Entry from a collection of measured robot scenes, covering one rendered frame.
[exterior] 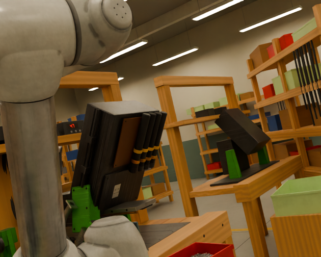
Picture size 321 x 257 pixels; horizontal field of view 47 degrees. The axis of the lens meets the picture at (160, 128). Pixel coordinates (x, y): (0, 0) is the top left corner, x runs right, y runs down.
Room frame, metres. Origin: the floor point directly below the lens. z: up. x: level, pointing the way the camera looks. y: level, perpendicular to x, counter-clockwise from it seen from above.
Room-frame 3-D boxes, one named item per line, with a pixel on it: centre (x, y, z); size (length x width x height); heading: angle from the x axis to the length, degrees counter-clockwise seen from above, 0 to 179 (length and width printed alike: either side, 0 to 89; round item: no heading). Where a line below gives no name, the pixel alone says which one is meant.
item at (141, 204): (1.87, 0.30, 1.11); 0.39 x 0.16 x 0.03; 55
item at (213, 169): (10.49, -2.26, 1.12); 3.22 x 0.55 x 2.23; 53
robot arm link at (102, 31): (0.74, 0.08, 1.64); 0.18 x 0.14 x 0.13; 33
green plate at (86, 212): (1.76, 0.42, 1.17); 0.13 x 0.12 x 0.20; 145
